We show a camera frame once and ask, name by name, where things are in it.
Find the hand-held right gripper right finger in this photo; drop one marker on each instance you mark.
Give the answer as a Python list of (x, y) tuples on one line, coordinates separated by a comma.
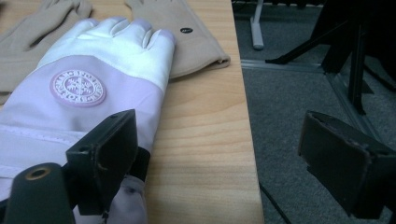
[(339, 165)]

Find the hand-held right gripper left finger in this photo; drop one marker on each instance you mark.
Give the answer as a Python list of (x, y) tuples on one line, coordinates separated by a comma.
[(99, 161)]

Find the white and lilac ski glove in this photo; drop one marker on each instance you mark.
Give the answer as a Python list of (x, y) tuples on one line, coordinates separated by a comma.
[(93, 46)]

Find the plain beige knit glove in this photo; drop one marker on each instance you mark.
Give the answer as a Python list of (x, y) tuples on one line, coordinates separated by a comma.
[(18, 43)]

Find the black tripod stand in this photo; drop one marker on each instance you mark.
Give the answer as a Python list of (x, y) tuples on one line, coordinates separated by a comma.
[(356, 62)]

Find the beige glove with black dot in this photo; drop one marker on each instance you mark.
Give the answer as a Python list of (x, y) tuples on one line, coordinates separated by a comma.
[(193, 49)]

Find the white metal stand frame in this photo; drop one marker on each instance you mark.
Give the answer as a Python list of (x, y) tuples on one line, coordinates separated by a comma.
[(257, 28)]

